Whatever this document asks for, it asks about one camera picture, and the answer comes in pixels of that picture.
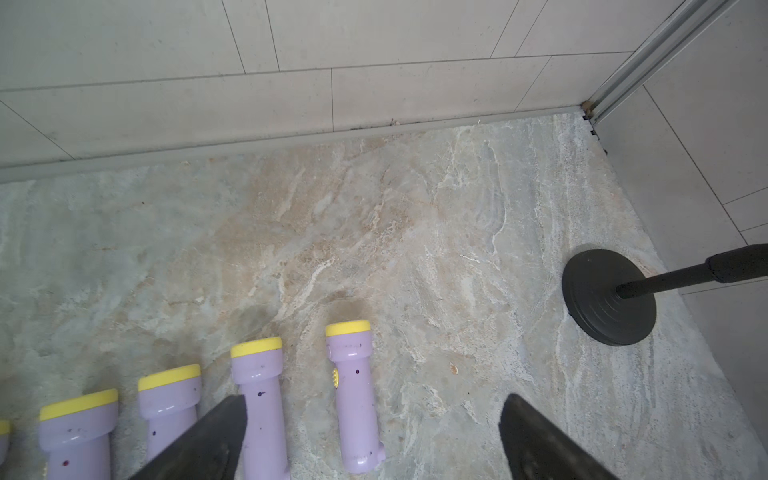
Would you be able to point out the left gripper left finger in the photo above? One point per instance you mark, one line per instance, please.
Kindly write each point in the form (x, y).
(210, 449)

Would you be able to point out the purple flashlight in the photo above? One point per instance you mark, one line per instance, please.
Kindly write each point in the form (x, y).
(350, 346)
(256, 367)
(74, 434)
(5, 433)
(167, 402)

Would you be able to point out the black round stand base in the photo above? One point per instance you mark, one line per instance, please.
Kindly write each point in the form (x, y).
(614, 303)

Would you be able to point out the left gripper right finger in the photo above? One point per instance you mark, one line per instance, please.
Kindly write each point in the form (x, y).
(536, 448)

